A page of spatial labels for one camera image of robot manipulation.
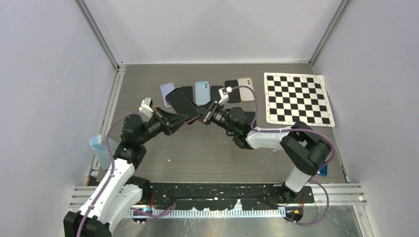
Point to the black phone bare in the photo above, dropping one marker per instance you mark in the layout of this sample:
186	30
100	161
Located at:
182	105

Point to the lilac phone case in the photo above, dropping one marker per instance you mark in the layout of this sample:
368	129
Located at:
165	90

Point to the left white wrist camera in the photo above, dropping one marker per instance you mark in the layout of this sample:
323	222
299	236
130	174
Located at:
146	107

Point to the checkerboard calibration mat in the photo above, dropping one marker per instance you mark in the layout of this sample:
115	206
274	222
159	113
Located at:
290	98

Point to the aluminium front rail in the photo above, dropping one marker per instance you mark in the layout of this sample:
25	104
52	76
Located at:
336	194

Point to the blue toy brick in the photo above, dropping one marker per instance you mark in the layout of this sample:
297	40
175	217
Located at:
323	171

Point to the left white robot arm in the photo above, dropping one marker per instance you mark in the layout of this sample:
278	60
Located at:
119	190

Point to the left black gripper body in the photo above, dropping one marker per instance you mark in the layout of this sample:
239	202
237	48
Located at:
152	128

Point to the beige phone case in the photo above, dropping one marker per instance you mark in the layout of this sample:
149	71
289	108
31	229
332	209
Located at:
246	89

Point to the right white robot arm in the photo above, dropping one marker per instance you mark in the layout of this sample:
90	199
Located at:
309	150

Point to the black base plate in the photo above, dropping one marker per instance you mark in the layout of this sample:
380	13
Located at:
222	196

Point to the phone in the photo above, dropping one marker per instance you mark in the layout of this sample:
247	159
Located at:
189	92
214	95
249	117

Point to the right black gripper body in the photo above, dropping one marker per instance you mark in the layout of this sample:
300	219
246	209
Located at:
220	117

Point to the light-blue phone case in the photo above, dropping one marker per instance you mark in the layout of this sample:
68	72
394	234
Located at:
202	92

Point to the black smartphone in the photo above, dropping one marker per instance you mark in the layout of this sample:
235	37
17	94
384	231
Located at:
234	96

